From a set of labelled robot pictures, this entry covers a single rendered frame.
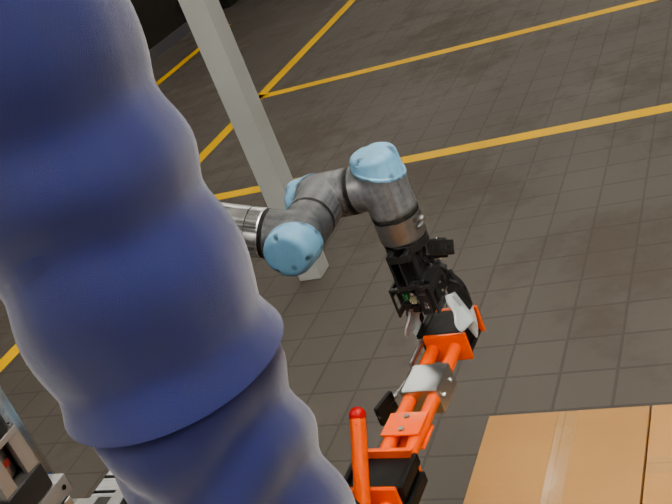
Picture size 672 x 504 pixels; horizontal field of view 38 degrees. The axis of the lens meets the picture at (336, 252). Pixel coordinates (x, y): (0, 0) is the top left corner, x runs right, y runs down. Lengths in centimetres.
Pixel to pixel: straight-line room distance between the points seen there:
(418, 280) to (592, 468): 91
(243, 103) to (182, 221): 355
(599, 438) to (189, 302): 162
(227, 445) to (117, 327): 17
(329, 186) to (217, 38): 290
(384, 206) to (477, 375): 223
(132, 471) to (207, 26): 349
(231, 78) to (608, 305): 188
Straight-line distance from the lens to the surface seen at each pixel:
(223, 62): 436
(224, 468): 96
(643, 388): 337
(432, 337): 159
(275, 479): 97
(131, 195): 82
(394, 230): 147
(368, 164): 143
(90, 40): 81
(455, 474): 325
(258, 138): 445
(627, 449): 232
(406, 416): 145
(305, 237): 136
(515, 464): 236
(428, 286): 149
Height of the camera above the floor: 205
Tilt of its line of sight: 25 degrees down
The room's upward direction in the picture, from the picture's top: 22 degrees counter-clockwise
